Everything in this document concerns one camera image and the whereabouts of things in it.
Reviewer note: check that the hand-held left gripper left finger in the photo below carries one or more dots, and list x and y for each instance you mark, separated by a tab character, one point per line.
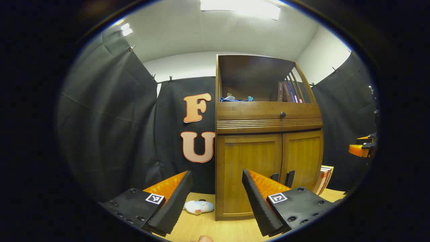
174	201

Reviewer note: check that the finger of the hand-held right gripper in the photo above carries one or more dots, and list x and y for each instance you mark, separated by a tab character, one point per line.
357	150
371	137

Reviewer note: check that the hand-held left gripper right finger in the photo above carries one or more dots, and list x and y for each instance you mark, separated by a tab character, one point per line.
257	201

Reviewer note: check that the wooden shoe cabinet door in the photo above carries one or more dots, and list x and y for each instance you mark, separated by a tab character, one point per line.
245	158
302	154

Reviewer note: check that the wooden double-door shoe cabinet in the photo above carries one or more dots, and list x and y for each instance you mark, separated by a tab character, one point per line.
255	126

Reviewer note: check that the wooden cabinet drawer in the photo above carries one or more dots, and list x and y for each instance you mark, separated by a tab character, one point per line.
245	111

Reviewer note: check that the white plush toy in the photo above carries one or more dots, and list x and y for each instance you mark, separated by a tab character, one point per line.
198	206

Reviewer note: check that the white book yellow edge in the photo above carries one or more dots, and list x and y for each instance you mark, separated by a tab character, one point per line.
330	174

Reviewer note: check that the white book orange edge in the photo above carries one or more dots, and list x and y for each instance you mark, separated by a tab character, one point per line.
321	181

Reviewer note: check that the pink book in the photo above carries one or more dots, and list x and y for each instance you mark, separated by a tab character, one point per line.
297	98

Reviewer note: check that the maroon book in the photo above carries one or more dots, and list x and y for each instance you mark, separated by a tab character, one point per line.
286	92

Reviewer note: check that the brown book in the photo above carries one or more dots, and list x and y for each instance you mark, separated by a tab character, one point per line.
280	91

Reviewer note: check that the black backdrop cloth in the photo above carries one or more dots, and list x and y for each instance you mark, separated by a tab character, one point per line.
111	127

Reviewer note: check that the blue crumpled cloth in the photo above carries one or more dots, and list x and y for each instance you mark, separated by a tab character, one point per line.
231	99

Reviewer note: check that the small ceiling light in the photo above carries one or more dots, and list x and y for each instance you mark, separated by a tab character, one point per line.
126	30

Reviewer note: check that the large ceiling light panel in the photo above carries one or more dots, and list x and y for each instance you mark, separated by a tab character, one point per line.
240	7

